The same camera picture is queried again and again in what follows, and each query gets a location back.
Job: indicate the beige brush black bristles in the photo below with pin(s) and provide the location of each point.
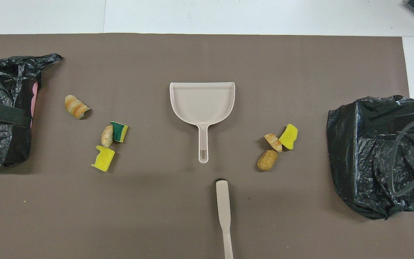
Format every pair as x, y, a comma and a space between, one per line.
223, 201

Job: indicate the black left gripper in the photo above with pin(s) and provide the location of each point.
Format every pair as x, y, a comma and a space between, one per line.
11, 115

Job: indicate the small pale bread chunk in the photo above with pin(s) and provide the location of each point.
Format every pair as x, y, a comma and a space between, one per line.
106, 136

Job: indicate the brown table mat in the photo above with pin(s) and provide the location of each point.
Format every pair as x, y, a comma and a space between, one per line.
192, 54

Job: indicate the beige plastic dustpan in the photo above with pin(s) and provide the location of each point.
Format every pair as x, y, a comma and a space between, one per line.
201, 104

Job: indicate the yellow curved sponge piece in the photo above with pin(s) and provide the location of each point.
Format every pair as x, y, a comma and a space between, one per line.
289, 137

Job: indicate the yellow notched sponge piece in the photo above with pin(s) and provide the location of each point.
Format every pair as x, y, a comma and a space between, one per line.
103, 160

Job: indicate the striped croissant bread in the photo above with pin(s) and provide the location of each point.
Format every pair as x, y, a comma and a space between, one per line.
74, 105

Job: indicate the sliced bread crust piece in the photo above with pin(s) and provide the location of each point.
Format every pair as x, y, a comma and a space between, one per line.
273, 141

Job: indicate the black trash bag bin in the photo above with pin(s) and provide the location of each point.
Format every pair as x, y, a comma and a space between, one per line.
354, 144

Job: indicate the brown round bread roll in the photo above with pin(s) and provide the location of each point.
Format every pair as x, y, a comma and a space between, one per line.
267, 160

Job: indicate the pink plastic bin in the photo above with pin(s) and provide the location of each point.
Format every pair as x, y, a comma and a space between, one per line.
34, 97

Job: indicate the green yellow sponge piece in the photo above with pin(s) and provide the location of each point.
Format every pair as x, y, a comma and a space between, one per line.
120, 132

